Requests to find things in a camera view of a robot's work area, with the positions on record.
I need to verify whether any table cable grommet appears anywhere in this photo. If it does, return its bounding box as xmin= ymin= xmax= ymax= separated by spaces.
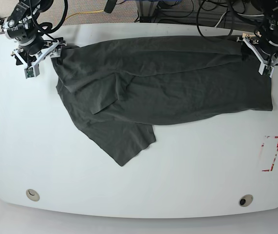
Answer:
xmin=239 ymin=195 xmax=253 ymax=207
xmin=26 ymin=189 xmax=40 ymax=202

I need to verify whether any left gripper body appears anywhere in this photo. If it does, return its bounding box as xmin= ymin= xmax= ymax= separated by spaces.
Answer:
xmin=237 ymin=34 xmax=278 ymax=68

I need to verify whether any dark grey T-shirt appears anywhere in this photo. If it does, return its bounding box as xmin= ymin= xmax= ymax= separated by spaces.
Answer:
xmin=52 ymin=36 xmax=273 ymax=166

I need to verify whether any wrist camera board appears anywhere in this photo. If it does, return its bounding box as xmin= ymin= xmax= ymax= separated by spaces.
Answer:
xmin=259 ymin=67 xmax=274 ymax=78
xmin=24 ymin=67 xmax=39 ymax=79

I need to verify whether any yellow cable on floor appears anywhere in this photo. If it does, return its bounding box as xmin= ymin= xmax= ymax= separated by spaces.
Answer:
xmin=65 ymin=9 xmax=105 ymax=21

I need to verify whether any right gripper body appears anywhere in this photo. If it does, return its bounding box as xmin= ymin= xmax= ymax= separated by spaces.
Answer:
xmin=11 ymin=37 xmax=67 ymax=69

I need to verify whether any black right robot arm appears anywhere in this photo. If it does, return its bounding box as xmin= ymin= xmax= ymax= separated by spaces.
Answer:
xmin=2 ymin=0 xmax=69 ymax=77

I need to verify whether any right table cable grommet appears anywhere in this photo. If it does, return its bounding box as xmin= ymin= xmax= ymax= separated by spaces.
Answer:
xmin=239 ymin=195 xmax=253 ymax=207

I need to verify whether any aluminium frame leg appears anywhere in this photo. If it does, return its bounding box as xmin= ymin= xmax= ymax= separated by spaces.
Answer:
xmin=135 ymin=0 xmax=159 ymax=23

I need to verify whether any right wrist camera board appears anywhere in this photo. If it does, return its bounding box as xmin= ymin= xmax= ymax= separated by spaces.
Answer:
xmin=24 ymin=67 xmax=39 ymax=79

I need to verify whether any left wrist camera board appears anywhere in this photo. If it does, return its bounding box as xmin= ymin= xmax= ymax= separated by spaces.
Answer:
xmin=259 ymin=67 xmax=274 ymax=78

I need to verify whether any black cylinder object on floor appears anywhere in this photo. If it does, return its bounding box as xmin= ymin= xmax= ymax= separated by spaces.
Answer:
xmin=104 ymin=0 xmax=117 ymax=14

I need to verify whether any white cable on floor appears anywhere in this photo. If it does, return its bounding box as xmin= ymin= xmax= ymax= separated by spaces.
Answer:
xmin=214 ymin=11 xmax=261 ymax=28

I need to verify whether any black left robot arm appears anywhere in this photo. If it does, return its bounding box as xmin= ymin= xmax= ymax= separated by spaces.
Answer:
xmin=225 ymin=0 xmax=278 ymax=76

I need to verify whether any left table cable grommet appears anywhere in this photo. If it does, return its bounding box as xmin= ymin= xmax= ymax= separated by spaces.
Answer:
xmin=26 ymin=189 xmax=40 ymax=202

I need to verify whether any red tape rectangle marking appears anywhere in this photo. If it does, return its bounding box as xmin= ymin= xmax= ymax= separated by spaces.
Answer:
xmin=259 ymin=136 xmax=278 ymax=172

